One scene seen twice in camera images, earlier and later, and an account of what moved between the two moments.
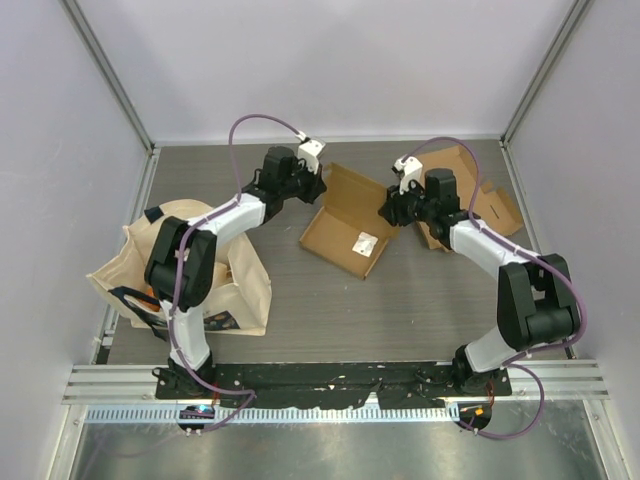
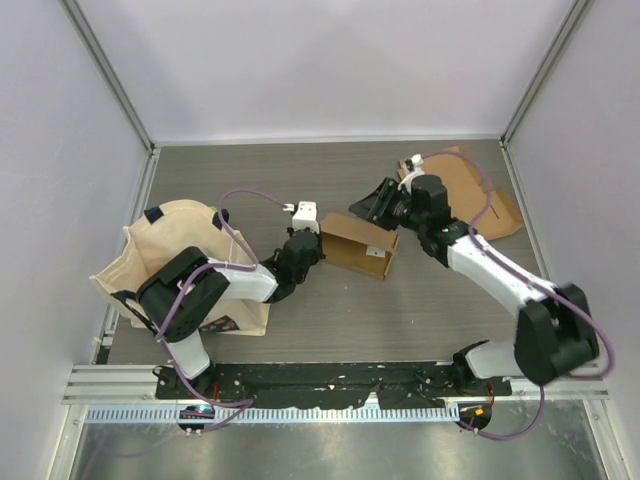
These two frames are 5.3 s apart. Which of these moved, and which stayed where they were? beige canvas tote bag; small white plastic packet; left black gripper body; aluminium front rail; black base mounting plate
Moved: small white plastic packet; left black gripper body
Stayed: beige canvas tote bag; aluminium front rail; black base mounting plate
